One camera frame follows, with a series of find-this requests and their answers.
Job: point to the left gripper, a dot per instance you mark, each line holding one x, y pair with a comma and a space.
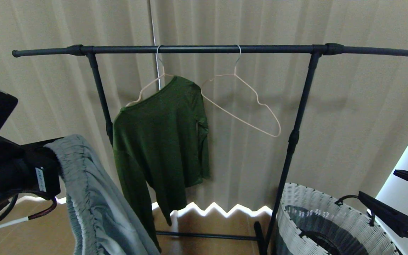
5, 173

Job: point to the pale grey shorts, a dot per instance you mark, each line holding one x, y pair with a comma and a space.
90, 205

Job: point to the green printed T-shirt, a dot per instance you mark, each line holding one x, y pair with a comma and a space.
161, 141

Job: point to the pink clothes hanger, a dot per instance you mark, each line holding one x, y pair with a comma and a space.
143, 90
259, 102

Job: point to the white laundry basket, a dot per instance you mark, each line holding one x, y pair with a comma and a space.
296, 212

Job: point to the black clothes rack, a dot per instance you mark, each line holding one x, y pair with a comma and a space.
197, 49

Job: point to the beige curtain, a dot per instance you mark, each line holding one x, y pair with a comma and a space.
349, 124

